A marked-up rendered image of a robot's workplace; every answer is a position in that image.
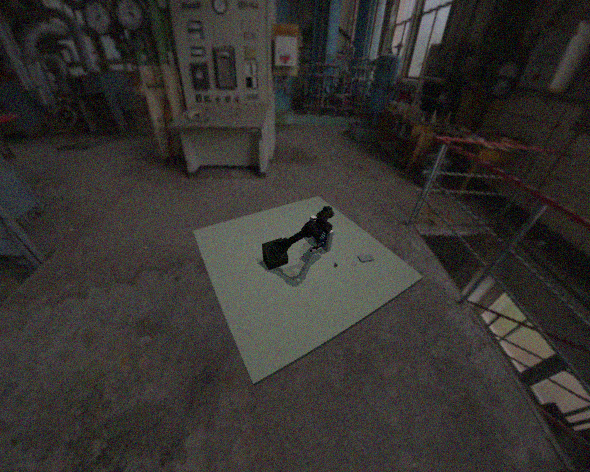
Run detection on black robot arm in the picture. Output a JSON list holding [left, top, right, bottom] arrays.
[[269, 206, 335, 256]]

